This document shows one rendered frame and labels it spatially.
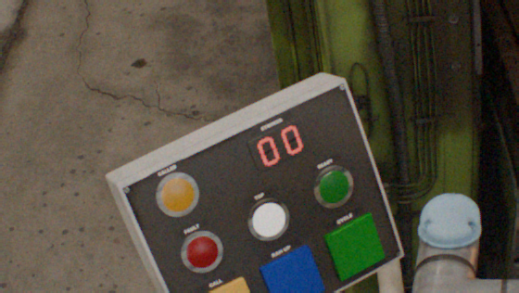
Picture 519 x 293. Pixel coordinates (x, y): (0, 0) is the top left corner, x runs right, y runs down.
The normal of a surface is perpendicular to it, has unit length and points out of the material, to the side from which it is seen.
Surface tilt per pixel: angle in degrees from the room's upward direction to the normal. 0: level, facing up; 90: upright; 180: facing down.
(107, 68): 0
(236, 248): 60
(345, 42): 90
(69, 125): 0
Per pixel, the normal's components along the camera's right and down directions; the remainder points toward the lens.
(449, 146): 0.06, 0.70
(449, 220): -0.13, -0.70
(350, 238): 0.35, 0.15
